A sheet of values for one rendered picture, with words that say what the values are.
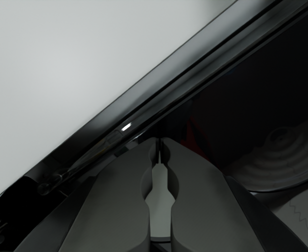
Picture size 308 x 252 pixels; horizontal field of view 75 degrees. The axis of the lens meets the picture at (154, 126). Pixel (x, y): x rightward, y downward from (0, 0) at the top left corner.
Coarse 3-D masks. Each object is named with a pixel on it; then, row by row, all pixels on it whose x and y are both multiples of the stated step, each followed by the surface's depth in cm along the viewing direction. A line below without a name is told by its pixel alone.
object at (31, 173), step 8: (32, 168) 21; (40, 168) 21; (48, 168) 22; (24, 176) 20; (32, 176) 20; (40, 176) 21; (24, 184) 20; (32, 184) 20; (64, 184) 23; (32, 192) 21; (56, 192) 21; (48, 200) 21; (56, 200) 21; (0, 224) 16; (8, 224) 16; (0, 232) 15; (8, 232) 16; (16, 232) 16; (0, 240) 15; (8, 240) 15; (16, 240) 16; (0, 248) 15; (8, 248) 15
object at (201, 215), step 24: (168, 144) 11; (168, 168) 10; (192, 168) 9; (216, 168) 9; (192, 192) 8; (216, 192) 8; (192, 216) 7; (216, 216) 7; (240, 216) 7; (192, 240) 6; (216, 240) 6; (240, 240) 6
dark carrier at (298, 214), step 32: (288, 32) 11; (256, 64) 12; (288, 64) 12; (192, 96) 13; (224, 96) 13; (256, 96) 13; (288, 96) 13; (160, 128) 14; (192, 128) 14; (224, 128) 14; (256, 128) 14; (288, 128) 14; (224, 160) 15; (256, 160) 15; (288, 160) 15; (256, 192) 16; (288, 192) 16; (288, 224) 18
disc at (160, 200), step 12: (156, 168) 15; (156, 180) 16; (156, 192) 16; (168, 192) 16; (156, 204) 17; (168, 204) 17; (156, 216) 18; (168, 216) 18; (156, 228) 19; (168, 228) 19
